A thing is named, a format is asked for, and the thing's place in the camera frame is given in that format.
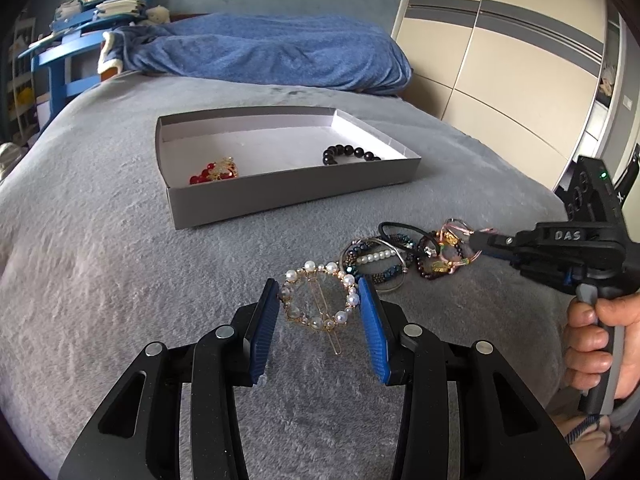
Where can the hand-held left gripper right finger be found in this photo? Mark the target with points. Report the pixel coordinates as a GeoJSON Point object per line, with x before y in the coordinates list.
{"type": "Point", "coordinates": [372, 330]}

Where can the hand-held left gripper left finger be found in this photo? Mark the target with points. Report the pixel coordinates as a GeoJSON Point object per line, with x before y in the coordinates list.
{"type": "Point", "coordinates": [262, 330]}

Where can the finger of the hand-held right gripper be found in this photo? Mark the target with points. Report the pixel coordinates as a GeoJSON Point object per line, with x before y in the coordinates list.
{"type": "Point", "coordinates": [500, 245]}

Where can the thin silver bangle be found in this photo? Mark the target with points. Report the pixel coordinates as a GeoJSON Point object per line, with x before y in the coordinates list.
{"type": "Point", "coordinates": [395, 287]}

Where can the round pearl hair clip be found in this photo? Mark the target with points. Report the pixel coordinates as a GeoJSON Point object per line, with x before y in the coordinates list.
{"type": "Point", "coordinates": [317, 321]}

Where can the red bead gold ornament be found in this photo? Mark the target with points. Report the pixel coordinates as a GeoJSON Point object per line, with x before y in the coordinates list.
{"type": "Point", "coordinates": [215, 172]}

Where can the grey cardboard box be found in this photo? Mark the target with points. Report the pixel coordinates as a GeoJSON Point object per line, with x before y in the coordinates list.
{"type": "Point", "coordinates": [280, 160]}

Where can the person's right hand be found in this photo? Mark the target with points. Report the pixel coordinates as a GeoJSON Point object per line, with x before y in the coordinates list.
{"type": "Point", "coordinates": [587, 345]}

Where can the grey fleece blanket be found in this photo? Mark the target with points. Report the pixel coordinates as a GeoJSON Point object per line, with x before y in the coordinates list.
{"type": "Point", "coordinates": [125, 270]}

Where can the cream wardrobe with grey stripe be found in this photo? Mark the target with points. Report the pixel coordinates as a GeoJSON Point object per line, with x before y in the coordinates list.
{"type": "Point", "coordinates": [500, 60]}

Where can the blue blanket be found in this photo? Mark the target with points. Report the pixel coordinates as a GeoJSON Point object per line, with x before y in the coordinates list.
{"type": "Point", "coordinates": [260, 50]}

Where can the white plush toy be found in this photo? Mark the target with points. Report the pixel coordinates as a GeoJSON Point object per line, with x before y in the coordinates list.
{"type": "Point", "coordinates": [157, 14]}

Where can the blue wooden desk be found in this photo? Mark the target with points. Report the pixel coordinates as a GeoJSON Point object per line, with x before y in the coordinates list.
{"type": "Point", "coordinates": [60, 52]}

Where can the white shelf rack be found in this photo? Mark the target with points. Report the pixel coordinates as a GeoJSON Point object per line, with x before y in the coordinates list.
{"type": "Point", "coordinates": [20, 75]}

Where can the stack of papers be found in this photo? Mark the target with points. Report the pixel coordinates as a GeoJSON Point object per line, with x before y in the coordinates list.
{"type": "Point", "coordinates": [120, 6]}

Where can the small paper pile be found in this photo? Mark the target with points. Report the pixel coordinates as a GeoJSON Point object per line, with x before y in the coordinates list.
{"type": "Point", "coordinates": [67, 10]}

